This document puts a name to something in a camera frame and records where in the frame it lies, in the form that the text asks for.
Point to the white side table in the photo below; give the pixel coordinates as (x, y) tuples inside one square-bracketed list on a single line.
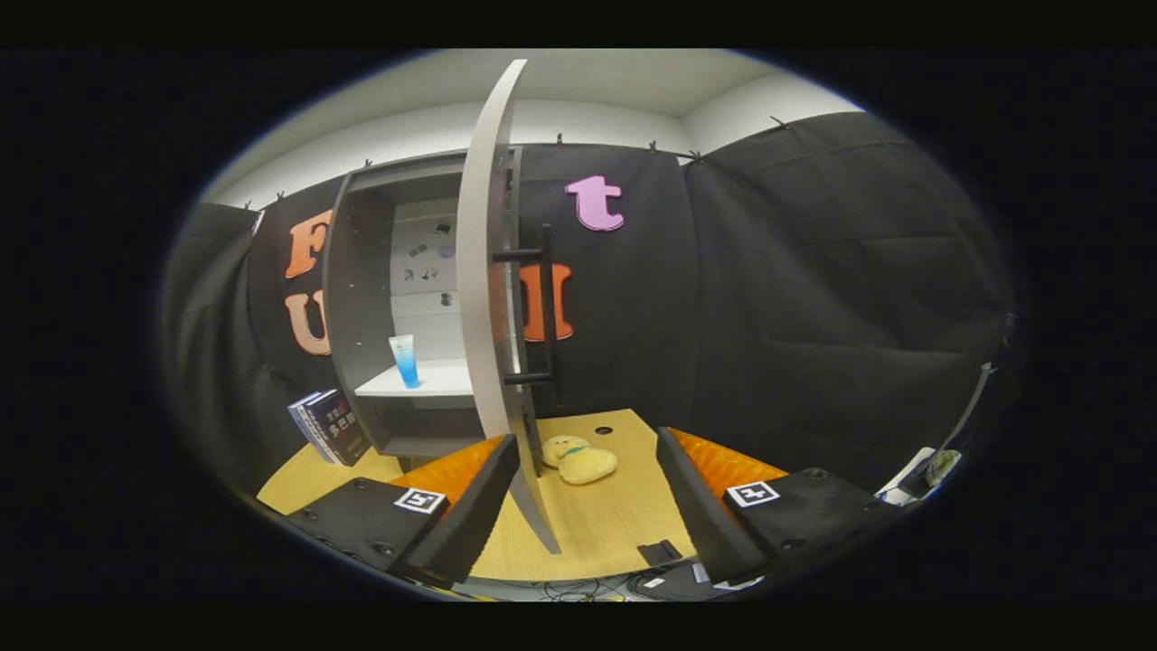
[(893, 494)]

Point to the dark grey cabinet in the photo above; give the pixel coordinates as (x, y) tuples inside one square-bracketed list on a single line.
[(357, 298)]

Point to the white and blue tube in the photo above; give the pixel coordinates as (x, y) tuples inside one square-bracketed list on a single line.
[(405, 362)]

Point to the black backdrop cloth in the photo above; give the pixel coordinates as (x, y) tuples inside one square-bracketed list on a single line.
[(795, 316)]

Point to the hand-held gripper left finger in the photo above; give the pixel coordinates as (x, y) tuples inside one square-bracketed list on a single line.
[(468, 515)]

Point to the beige cabinet door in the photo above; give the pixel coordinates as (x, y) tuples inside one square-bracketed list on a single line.
[(479, 298)]

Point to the yellow plush toy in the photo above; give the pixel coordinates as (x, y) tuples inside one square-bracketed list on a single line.
[(587, 466)]

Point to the dark blue book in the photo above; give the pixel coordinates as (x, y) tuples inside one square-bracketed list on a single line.
[(343, 425), (315, 429), (303, 427)]

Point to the dark grey box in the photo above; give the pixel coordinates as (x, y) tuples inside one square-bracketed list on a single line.
[(669, 583)]

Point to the small black block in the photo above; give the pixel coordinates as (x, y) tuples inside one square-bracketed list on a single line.
[(660, 553)]

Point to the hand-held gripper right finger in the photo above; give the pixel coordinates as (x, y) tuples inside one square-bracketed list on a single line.
[(698, 506)]

